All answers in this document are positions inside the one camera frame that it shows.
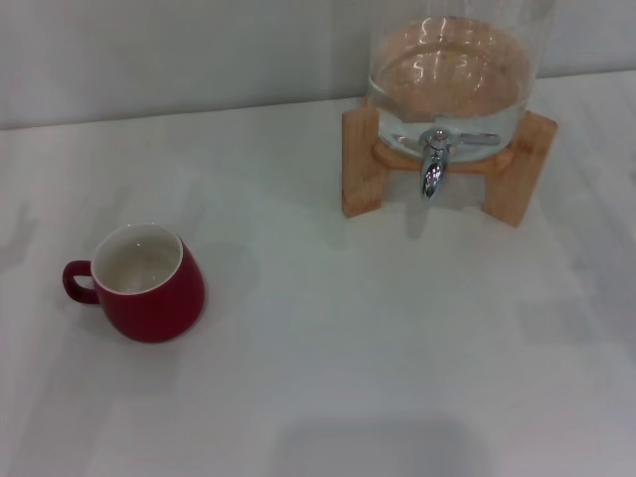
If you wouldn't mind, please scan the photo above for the chrome faucet with lever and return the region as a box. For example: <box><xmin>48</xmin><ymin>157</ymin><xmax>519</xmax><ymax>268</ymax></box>
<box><xmin>416</xmin><ymin>127</ymin><xmax>501</xmax><ymax>203</ymax></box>

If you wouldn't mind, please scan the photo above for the wooden dispenser stand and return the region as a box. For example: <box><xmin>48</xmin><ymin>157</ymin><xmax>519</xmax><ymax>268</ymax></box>
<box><xmin>341</xmin><ymin>96</ymin><xmax>558</xmax><ymax>229</ymax></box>

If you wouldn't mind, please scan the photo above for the glass water dispenser jar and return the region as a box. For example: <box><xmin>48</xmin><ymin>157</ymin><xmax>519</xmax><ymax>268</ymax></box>
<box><xmin>366</xmin><ymin>0</ymin><xmax>543</xmax><ymax>163</ymax></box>

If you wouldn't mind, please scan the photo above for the red ceramic cup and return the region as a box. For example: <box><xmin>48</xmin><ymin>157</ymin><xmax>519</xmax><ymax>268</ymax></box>
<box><xmin>62</xmin><ymin>223</ymin><xmax>207</xmax><ymax>344</ymax></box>

